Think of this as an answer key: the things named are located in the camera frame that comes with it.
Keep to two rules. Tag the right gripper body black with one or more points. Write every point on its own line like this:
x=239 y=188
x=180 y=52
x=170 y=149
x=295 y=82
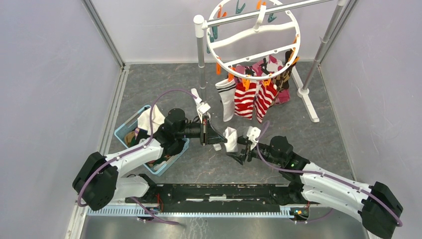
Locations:
x=250 y=153

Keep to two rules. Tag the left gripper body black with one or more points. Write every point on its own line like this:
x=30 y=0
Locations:
x=203 y=137

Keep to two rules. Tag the white sock black stripes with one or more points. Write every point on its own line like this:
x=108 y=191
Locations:
x=226 y=90

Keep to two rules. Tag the red white striped sock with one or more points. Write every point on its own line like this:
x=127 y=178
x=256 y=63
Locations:
x=264 y=98

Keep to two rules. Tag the brown argyle sock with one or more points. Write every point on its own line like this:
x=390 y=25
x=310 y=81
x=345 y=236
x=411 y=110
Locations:
x=288 y=69
x=282 y=95

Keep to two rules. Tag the white round clip hanger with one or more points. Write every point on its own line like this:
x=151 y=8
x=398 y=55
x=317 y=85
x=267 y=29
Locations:
x=250 y=45

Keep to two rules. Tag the metal clothes rack frame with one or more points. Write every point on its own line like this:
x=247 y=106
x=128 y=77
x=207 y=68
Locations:
x=276 y=18

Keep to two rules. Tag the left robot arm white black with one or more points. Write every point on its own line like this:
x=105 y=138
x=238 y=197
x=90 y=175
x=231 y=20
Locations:
x=102 y=177

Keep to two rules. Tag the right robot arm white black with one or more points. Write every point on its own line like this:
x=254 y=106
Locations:
x=374 y=205

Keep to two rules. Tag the orange clip far left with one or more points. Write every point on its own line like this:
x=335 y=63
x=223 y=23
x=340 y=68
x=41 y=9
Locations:
x=230 y=77

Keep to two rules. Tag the orange clip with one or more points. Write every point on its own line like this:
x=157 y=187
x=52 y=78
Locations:
x=230 y=77
x=246 y=84

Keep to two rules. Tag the orange clip right rim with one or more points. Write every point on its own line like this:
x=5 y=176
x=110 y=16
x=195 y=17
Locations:
x=266 y=82

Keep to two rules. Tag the teal clip right rim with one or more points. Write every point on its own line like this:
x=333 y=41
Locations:
x=212 y=34

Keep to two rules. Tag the orange clip front holding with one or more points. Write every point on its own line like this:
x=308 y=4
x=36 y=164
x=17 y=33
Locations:
x=292 y=59

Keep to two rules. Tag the white cloth in basket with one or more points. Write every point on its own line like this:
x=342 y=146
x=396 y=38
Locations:
x=148 y=122

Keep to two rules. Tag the light blue laundry basket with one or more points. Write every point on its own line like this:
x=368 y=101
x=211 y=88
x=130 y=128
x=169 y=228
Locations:
x=129 y=126

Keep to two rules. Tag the pink camouflage garment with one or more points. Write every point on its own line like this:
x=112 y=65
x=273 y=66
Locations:
x=264 y=67

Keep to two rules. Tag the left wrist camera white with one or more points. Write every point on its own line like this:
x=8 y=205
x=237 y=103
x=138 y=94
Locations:
x=202 y=108

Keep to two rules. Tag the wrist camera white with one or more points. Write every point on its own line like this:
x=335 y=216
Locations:
x=202 y=108
x=252 y=135

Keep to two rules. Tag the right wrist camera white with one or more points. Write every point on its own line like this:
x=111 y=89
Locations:
x=252 y=135

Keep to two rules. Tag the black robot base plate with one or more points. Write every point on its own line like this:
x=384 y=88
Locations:
x=221 y=198

